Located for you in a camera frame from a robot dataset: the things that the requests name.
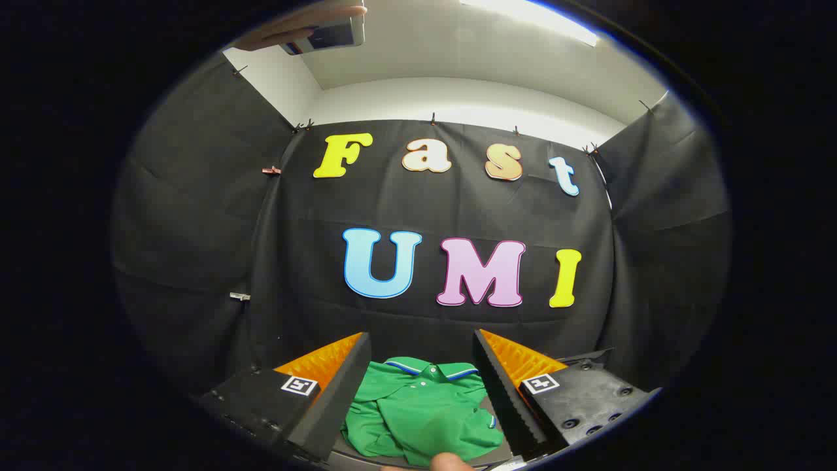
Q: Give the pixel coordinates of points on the orange spring clip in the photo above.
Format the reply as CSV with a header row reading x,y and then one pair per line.
x,y
271,171

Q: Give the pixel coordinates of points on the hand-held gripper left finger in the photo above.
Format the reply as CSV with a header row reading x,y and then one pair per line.
x,y
337,392

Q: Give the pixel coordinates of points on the silver spring clip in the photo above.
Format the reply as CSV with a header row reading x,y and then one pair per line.
x,y
240,296

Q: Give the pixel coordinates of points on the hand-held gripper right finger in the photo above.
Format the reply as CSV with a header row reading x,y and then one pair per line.
x,y
507,392

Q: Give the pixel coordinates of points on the green polo shirt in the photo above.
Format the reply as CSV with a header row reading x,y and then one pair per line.
x,y
425,418

